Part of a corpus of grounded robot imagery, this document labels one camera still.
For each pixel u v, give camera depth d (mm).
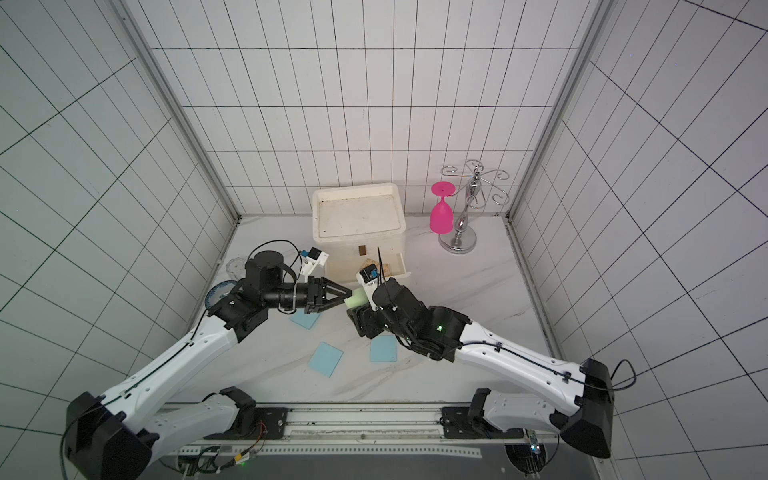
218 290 944
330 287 647
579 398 391
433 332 494
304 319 899
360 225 856
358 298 671
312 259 669
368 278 590
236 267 949
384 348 856
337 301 656
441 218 976
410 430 726
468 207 986
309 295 610
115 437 370
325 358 835
